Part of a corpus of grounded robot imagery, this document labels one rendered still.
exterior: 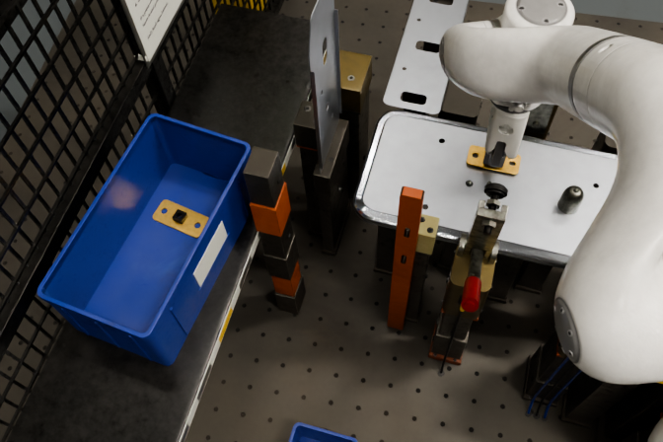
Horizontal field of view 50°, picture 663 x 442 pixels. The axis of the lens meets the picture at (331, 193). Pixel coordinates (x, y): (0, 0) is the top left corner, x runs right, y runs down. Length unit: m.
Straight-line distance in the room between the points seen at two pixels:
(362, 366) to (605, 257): 0.82
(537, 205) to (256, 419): 0.61
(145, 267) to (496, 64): 0.58
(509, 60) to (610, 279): 0.34
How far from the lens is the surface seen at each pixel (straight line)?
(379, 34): 1.74
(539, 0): 0.92
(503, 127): 1.04
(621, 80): 0.63
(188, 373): 1.02
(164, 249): 1.09
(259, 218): 1.03
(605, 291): 0.56
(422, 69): 1.28
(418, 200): 0.91
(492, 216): 0.89
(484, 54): 0.83
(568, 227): 1.15
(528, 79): 0.81
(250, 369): 1.35
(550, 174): 1.19
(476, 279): 0.94
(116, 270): 1.10
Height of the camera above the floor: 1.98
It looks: 60 degrees down
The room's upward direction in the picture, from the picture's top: 4 degrees counter-clockwise
